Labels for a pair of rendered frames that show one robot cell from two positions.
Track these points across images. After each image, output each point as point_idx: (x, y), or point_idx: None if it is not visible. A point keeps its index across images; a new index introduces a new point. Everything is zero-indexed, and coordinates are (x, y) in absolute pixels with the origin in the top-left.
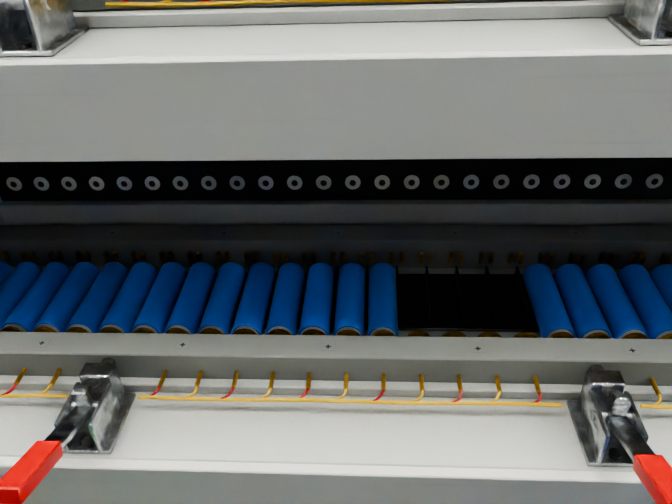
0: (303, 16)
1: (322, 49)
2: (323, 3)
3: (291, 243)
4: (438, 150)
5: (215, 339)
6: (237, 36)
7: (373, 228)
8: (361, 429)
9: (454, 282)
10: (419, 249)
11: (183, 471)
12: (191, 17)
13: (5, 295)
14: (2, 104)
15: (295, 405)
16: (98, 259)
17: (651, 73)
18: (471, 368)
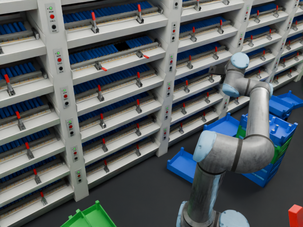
0: (113, 23)
1: (119, 28)
2: (112, 20)
3: (100, 44)
4: (127, 34)
5: (104, 56)
6: (110, 27)
7: (107, 40)
8: (121, 61)
9: (118, 44)
10: (113, 41)
11: (109, 68)
12: (104, 25)
13: (75, 58)
14: (95, 38)
15: (113, 61)
16: (76, 52)
17: (140, 26)
18: (127, 52)
